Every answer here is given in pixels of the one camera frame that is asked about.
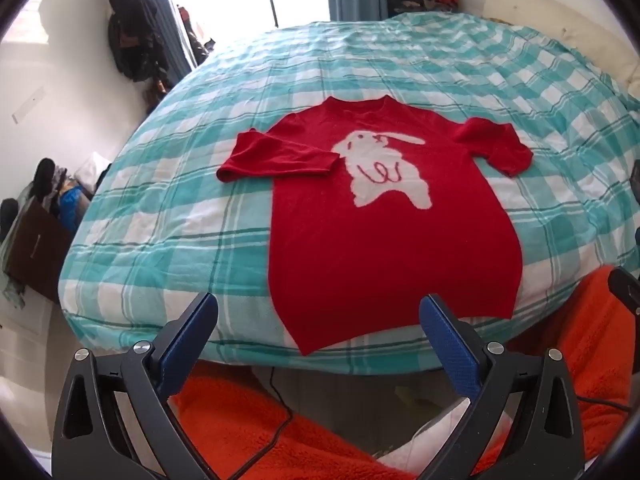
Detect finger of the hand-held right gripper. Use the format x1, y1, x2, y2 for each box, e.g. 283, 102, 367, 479
607, 266, 640, 318

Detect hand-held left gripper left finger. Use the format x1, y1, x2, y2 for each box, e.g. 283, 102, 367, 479
52, 291, 221, 480

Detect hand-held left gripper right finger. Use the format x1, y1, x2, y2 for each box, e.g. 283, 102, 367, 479
419, 294, 586, 480

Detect red sweater with white rabbit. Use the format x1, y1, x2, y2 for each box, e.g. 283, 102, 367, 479
216, 95, 533, 357

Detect dark bundle of clothes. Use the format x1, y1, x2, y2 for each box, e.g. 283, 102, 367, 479
177, 5, 217, 67

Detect dark hanging clothes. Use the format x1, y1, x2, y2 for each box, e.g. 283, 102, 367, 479
105, 0, 173, 96

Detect white cloth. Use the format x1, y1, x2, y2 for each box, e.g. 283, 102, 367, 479
375, 402, 481, 476

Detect teal plaid bed blanket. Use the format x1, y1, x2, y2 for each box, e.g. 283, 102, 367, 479
57, 9, 640, 376

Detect orange fleece clothing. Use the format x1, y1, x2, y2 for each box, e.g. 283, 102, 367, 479
170, 265, 636, 480

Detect blue bag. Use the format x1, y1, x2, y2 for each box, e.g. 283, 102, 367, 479
57, 185, 93, 233

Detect brown cabinet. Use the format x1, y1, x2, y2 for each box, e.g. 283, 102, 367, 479
2, 195, 76, 303

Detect white bag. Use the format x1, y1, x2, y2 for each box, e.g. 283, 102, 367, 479
75, 152, 113, 193

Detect black padded object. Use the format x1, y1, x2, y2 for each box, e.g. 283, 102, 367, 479
0, 197, 21, 241
32, 157, 58, 196

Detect black cable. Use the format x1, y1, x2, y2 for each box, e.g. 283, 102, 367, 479
232, 366, 296, 480
575, 396, 632, 411

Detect white wall plate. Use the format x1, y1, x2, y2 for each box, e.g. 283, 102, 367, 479
11, 86, 47, 123

